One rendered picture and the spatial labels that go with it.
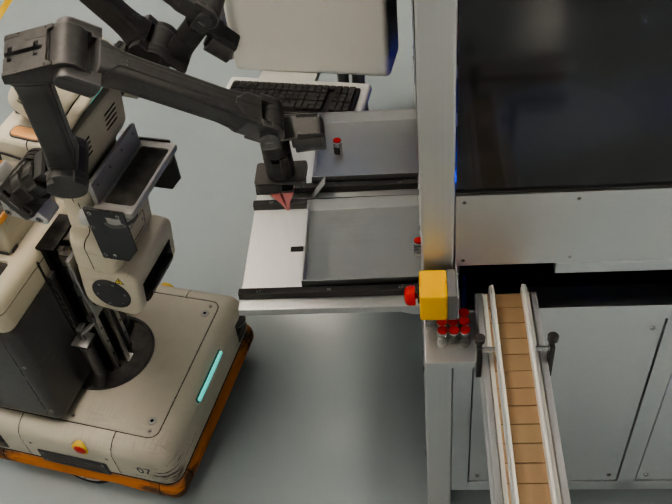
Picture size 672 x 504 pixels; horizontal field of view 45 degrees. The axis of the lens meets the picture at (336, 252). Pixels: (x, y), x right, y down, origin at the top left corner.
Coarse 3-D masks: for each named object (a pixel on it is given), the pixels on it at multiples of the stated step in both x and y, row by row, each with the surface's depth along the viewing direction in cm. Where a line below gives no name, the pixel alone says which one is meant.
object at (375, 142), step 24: (336, 120) 219; (360, 120) 219; (384, 120) 218; (408, 120) 218; (360, 144) 212; (384, 144) 212; (408, 144) 211; (312, 168) 202; (336, 168) 207; (360, 168) 206; (384, 168) 205; (408, 168) 204
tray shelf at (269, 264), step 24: (336, 192) 201; (360, 192) 200; (384, 192) 199; (408, 192) 198; (264, 216) 197; (288, 216) 196; (264, 240) 192; (288, 240) 191; (264, 264) 186; (288, 264) 185; (240, 312) 178; (264, 312) 177; (288, 312) 177; (312, 312) 177; (336, 312) 176; (360, 312) 176
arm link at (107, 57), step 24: (96, 48) 127; (72, 72) 123; (96, 72) 126; (120, 72) 128; (144, 72) 131; (168, 72) 134; (144, 96) 134; (168, 96) 135; (192, 96) 136; (216, 96) 139; (240, 96) 143; (264, 96) 147; (216, 120) 143; (240, 120) 143; (264, 120) 145
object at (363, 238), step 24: (312, 216) 195; (336, 216) 194; (360, 216) 194; (384, 216) 193; (408, 216) 192; (312, 240) 190; (336, 240) 189; (360, 240) 188; (384, 240) 187; (408, 240) 187; (312, 264) 184; (336, 264) 184; (360, 264) 183; (384, 264) 182; (408, 264) 182
